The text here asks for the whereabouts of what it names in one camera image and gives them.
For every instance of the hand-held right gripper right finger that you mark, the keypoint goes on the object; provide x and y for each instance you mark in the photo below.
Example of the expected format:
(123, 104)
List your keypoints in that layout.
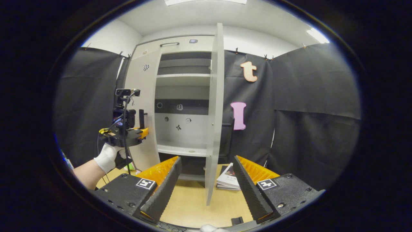
(251, 193)

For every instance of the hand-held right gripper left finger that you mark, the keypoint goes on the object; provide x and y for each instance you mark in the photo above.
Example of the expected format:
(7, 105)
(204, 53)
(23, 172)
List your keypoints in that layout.
(164, 193)

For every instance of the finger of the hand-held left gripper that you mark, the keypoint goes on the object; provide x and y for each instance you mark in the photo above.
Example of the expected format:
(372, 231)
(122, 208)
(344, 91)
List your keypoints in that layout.
(144, 132)

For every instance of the grey double-door shoe cabinet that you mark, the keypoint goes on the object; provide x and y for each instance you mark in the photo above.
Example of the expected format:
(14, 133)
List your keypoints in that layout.
(183, 130)

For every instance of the grey cabinet door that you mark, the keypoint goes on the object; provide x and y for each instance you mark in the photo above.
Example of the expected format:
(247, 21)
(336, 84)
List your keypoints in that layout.
(141, 83)
(215, 112)

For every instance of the white portrait booklet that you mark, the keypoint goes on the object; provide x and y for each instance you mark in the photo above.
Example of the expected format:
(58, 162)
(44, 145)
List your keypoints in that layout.
(228, 180)

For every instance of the small pink toy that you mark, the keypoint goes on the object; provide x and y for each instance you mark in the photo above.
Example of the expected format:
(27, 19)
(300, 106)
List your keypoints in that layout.
(128, 167)

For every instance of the lit display screen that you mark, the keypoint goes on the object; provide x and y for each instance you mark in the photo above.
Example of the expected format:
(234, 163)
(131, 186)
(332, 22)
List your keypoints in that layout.
(68, 162)

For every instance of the black backdrop cloth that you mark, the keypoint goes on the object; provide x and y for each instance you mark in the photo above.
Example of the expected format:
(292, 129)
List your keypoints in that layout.
(322, 96)

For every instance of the long ceiling light panel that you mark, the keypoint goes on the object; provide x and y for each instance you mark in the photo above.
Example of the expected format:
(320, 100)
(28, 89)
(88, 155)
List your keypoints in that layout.
(206, 2)

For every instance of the small ceiling light panel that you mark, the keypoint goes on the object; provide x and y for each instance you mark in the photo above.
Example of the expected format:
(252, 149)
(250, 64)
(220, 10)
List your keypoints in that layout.
(318, 35)

